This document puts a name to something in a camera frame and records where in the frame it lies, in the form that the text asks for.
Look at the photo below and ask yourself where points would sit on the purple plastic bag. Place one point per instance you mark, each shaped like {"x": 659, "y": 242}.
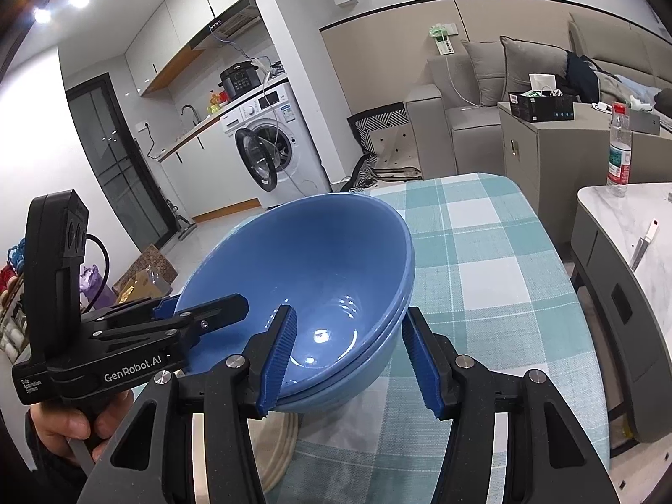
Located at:
{"x": 92, "y": 283}

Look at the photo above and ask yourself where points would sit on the white wall cabinet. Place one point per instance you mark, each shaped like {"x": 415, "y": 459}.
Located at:
{"x": 173, "y": 37}

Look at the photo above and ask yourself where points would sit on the yellow toy figure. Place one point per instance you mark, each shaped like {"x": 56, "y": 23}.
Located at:
{"x": 215, "y": 102}

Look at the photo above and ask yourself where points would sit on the yellow cardboard box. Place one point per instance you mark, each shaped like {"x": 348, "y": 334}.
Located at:
{"x": 136, "y": 286}

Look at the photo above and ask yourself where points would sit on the dark folded metal stand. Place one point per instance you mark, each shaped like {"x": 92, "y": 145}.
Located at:
{"x": 399, "y": 172}

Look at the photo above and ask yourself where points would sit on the white power strip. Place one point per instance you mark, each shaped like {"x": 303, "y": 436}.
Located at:
{"x": 443, "y": 39}

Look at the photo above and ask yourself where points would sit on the white marble table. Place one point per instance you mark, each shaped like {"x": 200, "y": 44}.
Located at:
{"x": 656, "y": 294}

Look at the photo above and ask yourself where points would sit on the range hood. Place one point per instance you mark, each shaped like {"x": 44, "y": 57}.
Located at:
{"x": 231, "y": 23}

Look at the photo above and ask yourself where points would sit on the black cardboard box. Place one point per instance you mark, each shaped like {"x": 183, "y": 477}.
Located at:
{"x": 546, "y": 110}

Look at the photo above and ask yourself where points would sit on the grey flat box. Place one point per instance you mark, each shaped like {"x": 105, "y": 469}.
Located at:
{"x": 646, "y": 125}

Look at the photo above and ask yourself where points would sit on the metal kitchen faucet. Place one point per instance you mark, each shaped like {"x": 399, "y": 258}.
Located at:
{"x": 191, "y": 113}

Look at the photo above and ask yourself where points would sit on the white small box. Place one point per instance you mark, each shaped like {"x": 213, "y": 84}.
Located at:
{"x": 542, "y": 83}

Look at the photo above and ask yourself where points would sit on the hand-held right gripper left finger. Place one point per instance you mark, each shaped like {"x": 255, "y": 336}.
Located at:
{"x": 278, "y": 357}

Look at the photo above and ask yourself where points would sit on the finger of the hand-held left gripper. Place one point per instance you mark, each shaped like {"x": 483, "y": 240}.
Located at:
{"x": 165, "y": 307}
{"x": 226, "y": 308}

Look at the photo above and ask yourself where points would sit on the wooden shoe rack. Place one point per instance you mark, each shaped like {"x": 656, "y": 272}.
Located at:
{"x": 13, "y": 299}

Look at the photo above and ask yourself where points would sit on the black electric pressure cooker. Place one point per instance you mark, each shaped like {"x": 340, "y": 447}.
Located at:
{"x": 239, "y": 81}

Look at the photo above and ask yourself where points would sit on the grey sofa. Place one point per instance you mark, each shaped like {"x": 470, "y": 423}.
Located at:
{"x": 462, "y": 115}

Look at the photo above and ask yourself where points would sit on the grey sofa cushion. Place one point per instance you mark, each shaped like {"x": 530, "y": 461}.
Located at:
{"x": 535, "y": 60}
{"x": 483, "y": 73}

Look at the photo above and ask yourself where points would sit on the dark glass door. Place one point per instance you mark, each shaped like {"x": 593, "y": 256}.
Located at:
{"x": 115, "y": 168}

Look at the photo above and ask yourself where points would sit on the white kitchen base cabinet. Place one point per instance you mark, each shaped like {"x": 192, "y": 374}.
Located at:
{"x": 210, "y": 178}

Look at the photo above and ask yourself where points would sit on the person's left hand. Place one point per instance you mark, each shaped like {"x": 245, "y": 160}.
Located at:
{"x": 58, "y": 425}

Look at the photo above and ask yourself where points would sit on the brown patterned box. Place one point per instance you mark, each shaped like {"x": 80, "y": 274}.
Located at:
{"x": 152, "y": 262}

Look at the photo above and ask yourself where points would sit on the clear plastic water bottle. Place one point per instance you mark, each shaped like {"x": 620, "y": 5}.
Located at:
{"x": 618, "y": 163}

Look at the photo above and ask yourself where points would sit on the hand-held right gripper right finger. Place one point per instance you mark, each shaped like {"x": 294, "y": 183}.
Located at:
{"x": 422, "y": 362}

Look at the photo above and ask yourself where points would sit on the white washing machine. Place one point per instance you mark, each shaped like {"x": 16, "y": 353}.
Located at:
{"x": 299, "y": 152}

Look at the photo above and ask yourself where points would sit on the grey-beige side cabinet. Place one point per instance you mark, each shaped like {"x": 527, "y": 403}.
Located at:
{"x": 556, "y": 157}

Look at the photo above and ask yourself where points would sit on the stick vacuum cleaner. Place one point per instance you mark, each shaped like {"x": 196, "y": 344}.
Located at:
{"x": 181, "y": 220}

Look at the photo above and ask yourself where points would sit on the teal checkered tablecloth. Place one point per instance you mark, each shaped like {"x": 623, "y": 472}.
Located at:
{"x": 472, "y": 273}

